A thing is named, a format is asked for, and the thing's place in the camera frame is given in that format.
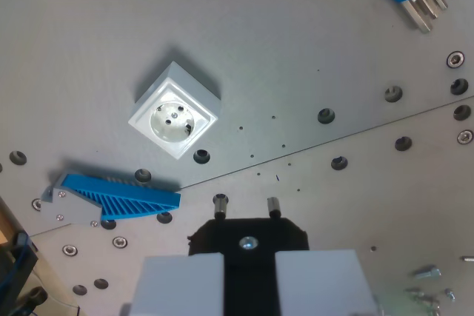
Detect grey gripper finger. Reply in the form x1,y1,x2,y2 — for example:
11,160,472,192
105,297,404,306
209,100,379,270
119,254,226,316
275,249,380,316

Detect black two-pin power plug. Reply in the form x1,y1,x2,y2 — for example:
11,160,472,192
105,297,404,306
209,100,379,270
187,193,310,316

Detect blue ribbed wedge part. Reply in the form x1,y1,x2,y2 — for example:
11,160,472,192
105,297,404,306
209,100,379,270
59,172,182,223

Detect pile of small silver screws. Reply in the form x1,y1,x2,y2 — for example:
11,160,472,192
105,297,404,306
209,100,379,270
404,286,441,313

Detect loose silver hex bolt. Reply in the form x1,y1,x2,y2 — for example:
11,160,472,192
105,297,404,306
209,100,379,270
413,265,442,280

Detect black clamp device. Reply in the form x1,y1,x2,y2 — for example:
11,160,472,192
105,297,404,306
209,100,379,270
0,232,49,316

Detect large silver hex key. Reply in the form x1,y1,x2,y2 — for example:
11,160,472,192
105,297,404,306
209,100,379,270
402,0,435,34

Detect medium silver hex key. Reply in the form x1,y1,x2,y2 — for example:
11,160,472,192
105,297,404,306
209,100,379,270
417,0,440,20

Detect grey bracket with screws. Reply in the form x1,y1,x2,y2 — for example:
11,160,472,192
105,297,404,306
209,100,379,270
39,184,103,228

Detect white wall socket box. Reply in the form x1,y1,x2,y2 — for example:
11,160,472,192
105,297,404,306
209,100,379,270
127,63,222,161

